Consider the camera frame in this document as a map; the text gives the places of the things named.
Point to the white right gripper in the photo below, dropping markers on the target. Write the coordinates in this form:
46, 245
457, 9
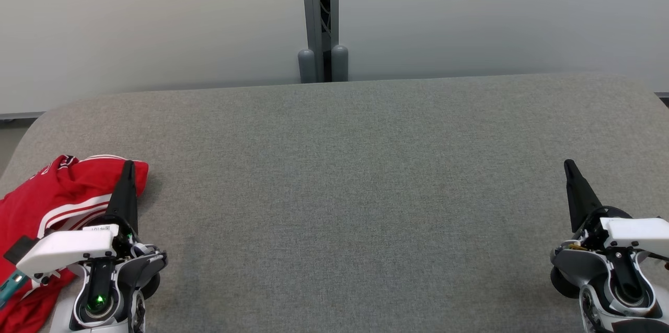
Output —
637, 233

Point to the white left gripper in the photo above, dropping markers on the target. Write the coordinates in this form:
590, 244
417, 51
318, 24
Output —
68, 249

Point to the red jersey with black numbers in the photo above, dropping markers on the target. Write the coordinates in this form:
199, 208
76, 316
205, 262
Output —
68, 186

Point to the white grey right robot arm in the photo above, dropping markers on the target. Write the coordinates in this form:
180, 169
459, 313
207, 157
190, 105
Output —
627, 291

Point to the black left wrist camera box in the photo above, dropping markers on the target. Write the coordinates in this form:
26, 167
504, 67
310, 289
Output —
21, 249

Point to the grey wall base rail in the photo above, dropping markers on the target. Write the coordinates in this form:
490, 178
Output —
21, 115

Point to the teal left camera connector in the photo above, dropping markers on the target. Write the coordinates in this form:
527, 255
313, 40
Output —
13, 284

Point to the grey rounded post cap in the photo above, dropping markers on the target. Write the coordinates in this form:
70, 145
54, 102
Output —
339, 64
307, 66

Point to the grey metal partition post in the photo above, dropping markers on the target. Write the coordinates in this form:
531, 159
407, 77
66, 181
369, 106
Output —
316, 9

